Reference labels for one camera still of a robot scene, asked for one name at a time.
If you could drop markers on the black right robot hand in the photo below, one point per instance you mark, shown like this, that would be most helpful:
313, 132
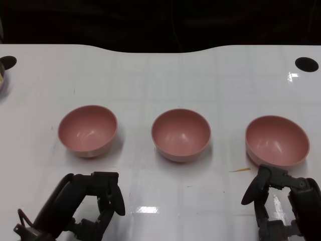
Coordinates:
307, 200

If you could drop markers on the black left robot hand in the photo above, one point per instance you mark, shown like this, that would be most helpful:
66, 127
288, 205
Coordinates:
62, 198

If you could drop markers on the pink plastic bowl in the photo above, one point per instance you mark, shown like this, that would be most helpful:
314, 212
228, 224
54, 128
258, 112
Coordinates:
276, 141
180, 135
87, 130

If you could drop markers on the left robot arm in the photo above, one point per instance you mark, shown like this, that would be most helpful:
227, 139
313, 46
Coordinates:
32, 233

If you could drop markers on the metal bowl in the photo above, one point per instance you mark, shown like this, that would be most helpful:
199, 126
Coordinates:
2, 75

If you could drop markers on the thin orange sliver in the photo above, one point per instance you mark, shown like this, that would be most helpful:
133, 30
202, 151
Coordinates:
240, 170

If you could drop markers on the black round table grommet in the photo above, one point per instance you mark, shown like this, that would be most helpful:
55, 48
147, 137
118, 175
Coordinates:
306, 64
7, 62

